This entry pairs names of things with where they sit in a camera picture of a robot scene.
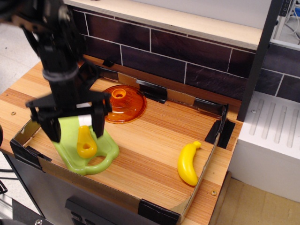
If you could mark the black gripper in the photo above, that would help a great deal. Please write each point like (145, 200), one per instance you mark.
(70, 96)

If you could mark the yellow white toy knife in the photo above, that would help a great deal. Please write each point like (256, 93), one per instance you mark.
(86, 146)

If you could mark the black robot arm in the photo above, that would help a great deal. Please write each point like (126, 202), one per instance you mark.
(51, 32)

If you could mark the green plastic cutting board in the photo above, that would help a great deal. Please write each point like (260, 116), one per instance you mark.
(107, 149)

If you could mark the cardboard fence with black tape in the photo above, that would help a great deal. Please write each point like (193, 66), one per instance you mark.
(142, 185)

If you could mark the orange transparent pot lid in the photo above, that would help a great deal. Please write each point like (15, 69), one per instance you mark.
(128, 103)

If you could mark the yellow toy banana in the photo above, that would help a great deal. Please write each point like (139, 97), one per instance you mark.
(185, 166)

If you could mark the light wooden shelf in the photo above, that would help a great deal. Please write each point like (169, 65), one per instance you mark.
(194, 25)

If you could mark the white toy sink drainboard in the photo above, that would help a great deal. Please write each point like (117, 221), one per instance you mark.
(267, 153)

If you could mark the dark vertical post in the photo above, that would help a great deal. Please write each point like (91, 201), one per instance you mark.
(270, 23)

